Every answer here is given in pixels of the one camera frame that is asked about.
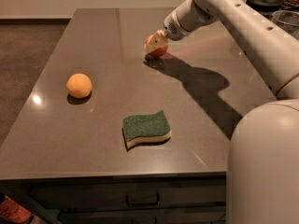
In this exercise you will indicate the red apple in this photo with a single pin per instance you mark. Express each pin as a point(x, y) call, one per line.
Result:
point(159, 52)

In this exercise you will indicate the orange fruit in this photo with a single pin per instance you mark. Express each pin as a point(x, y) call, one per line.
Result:
point(79, 86)

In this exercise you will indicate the red object on floor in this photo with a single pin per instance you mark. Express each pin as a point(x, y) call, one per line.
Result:
point(14, 212)

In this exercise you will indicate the glass jar with black lid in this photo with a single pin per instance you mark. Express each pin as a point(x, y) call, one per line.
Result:
point(265, 7)

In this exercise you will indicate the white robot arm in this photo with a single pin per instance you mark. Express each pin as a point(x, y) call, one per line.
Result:
point(262, 177)

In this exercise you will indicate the green and yellow sponge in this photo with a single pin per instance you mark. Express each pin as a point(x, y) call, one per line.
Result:
point(146, 129)

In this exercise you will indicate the dark drawer handle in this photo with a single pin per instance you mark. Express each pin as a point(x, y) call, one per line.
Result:
point(142, 201)

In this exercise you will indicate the clear glass bowl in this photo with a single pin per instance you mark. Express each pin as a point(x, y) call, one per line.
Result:
point(288, 21)

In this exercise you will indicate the upper dark cabinet drawer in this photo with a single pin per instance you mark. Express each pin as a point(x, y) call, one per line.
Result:
point(111, 196)

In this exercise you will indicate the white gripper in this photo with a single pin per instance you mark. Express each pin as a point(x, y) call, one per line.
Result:
point(174, 29)

